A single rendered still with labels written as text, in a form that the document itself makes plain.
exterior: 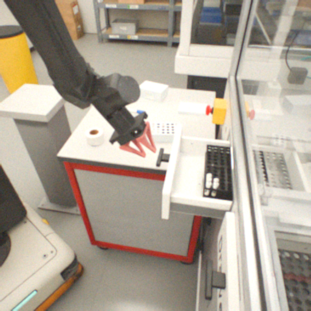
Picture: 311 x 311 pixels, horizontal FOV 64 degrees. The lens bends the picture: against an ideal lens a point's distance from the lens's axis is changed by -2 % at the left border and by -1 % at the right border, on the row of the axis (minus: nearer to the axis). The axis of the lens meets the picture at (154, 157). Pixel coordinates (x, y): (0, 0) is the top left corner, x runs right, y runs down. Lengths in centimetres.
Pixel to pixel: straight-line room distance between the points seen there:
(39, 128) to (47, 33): 99
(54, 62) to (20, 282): 101
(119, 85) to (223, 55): 95
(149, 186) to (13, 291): 72
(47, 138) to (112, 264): 78
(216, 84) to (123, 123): 97
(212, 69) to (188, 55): 14
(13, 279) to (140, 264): 63
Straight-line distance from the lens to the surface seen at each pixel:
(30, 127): 143
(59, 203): 183
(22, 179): 214
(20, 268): 134
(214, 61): 141
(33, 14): 42
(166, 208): 64
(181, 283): 149
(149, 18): 491
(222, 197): 68
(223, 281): 52
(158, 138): 98
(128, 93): 53
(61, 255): 130
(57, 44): 46
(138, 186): 100
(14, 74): 322
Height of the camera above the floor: 138
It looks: 42 degrees down
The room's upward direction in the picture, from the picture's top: straight up
